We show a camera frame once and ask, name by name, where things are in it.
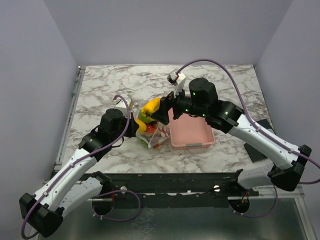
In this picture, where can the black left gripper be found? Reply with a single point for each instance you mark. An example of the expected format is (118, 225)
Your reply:
(134, 126)

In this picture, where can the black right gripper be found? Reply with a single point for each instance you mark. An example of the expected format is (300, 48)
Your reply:
(166, 103)

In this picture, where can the yellow bell pepper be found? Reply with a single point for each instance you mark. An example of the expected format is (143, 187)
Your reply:
(151, 107)

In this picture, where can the green custard apple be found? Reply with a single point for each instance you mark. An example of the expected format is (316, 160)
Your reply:
(144, 118)

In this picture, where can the yellow lemon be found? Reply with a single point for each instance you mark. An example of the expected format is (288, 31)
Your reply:
(142, 126)

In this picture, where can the red watermelon slice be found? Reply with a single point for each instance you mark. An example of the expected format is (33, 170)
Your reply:
(151, 129)

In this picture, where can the clear zip top bag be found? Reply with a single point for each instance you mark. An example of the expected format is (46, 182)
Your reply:
(159, 137)

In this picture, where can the green grape bunch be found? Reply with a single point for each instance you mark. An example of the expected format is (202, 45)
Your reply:
(144, 141)

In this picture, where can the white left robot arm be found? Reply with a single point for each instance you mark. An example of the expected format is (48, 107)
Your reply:
(45, 209)

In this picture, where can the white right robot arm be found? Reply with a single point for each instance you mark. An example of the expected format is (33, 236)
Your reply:
(288, 160)

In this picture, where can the pink perforated plastic basket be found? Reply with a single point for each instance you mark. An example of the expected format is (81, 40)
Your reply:
(188, 132)

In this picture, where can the black pad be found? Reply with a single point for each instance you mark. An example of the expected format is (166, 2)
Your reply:
(254, 149)

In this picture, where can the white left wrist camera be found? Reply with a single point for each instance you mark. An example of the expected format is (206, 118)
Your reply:
(120, 104)

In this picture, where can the aluminium side rail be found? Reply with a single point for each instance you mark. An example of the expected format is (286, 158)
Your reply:
(75, 96)

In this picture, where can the black mounting rail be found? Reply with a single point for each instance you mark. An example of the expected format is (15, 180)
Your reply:
(172, 190)

